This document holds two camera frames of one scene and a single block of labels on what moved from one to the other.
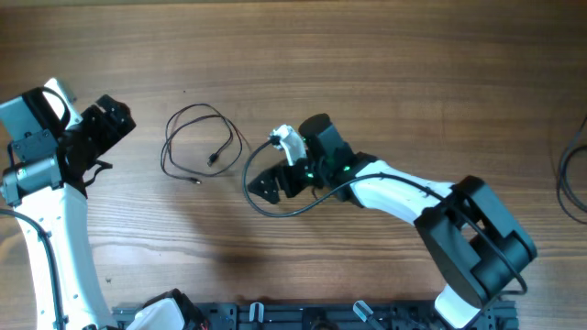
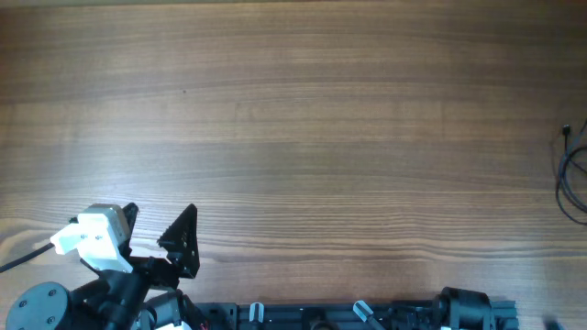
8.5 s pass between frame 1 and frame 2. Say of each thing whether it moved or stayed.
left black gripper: moved
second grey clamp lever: stayed
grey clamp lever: stayed
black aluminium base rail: stayed
